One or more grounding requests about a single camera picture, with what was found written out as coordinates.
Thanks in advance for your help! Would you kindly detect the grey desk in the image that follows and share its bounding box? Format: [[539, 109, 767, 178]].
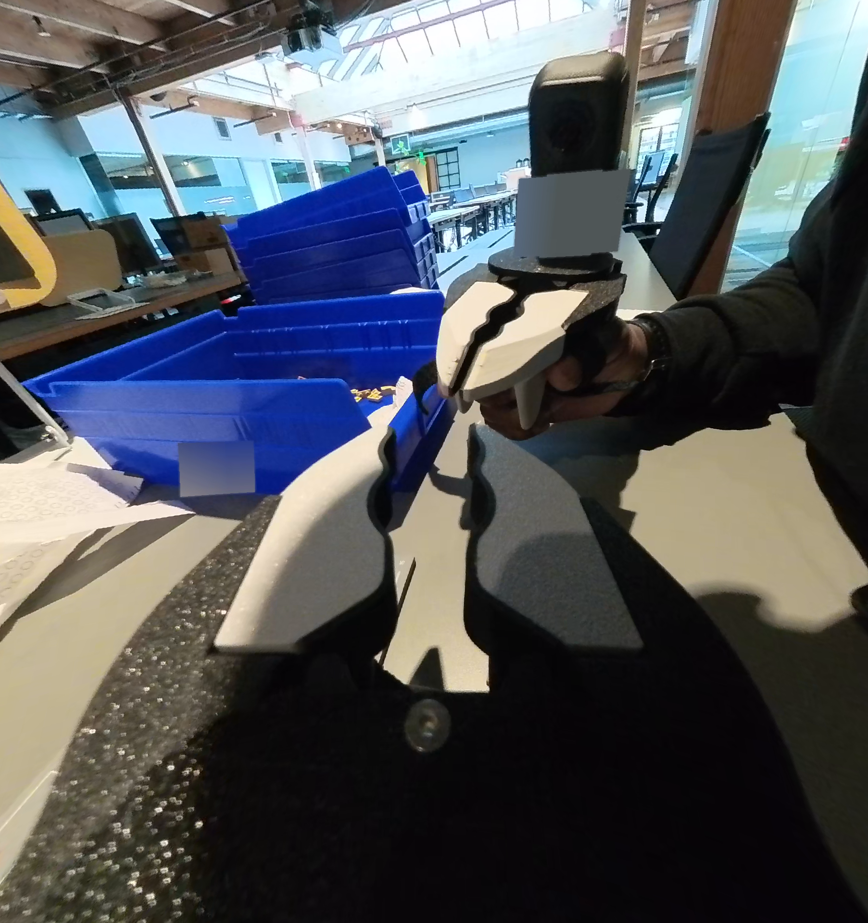
[[0, 216, 868, 902]]

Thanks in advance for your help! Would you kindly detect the stack of blue bins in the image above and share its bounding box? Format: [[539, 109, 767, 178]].
[[221, 166, 442, 307]]

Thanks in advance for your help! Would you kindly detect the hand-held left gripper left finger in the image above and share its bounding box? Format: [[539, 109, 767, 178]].
[[214, 425, 399, 653]]

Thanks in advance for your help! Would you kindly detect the person's right forearm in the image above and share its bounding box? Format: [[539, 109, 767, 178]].
[[625, 245, 853, 441]]

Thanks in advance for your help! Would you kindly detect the black wrist watch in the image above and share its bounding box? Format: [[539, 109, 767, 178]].
[[632, 316, 671, 387]]

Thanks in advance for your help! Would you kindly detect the white printed paper bag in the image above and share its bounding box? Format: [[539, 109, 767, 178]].
[[0, 461, 198, 653]]

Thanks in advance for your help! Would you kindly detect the wooden pillar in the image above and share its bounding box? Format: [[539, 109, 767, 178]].
[[686, 0, 799, 297]]

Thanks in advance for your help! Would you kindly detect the grey metal bar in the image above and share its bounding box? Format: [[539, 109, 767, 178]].
[[0, 333, 72, 448]]

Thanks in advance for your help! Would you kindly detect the black office chair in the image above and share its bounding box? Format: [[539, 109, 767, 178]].
[[646, 112, 772, 300]]

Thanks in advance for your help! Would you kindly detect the ceiling projector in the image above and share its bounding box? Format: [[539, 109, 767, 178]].
[[282, 11, 344, 59]]

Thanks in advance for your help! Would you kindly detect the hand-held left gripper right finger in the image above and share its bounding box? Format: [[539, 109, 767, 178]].
[[465, 424, 644, 653]]

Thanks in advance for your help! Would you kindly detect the person's right hand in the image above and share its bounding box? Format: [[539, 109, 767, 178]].
[[479, 321, 654, 439]]

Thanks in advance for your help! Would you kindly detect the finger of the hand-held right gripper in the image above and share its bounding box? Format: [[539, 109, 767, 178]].
[[450, 287, 591, 432], [436, 281, 525, 394]]

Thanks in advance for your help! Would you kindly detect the beige desk divider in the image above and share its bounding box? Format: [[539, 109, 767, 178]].
[[40, 229, 125, 307]]

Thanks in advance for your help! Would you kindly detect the blue plastic bin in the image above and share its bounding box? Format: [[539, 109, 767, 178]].
[[26, 290, 458, 500]]

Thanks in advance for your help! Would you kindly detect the black computer monitor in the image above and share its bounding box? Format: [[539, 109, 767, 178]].
[[91, 213, 166, 276], [24, 189, 94, 235]]

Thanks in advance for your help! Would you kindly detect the brown cardboard carton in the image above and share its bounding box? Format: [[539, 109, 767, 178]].
[[152, 214, 243, 275]]

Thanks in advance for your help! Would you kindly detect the person's black jacket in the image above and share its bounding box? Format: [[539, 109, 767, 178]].
[[787, 0, 868, 650]]

